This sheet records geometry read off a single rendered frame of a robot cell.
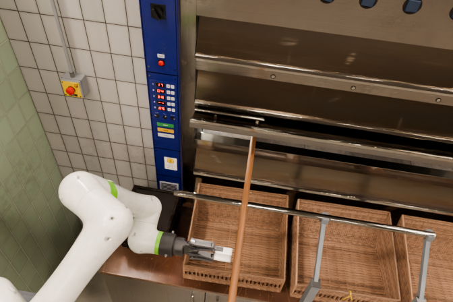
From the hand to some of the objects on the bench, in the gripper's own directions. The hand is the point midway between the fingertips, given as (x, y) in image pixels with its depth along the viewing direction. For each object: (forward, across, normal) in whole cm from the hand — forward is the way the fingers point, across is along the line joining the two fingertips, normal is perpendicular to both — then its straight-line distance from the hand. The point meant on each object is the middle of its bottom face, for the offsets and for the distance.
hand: (223, 254), depth 142 cm
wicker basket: (+6, +61, -38) cm, 72 cm away
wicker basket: (+127, +61, -39) cm, 146 cm away
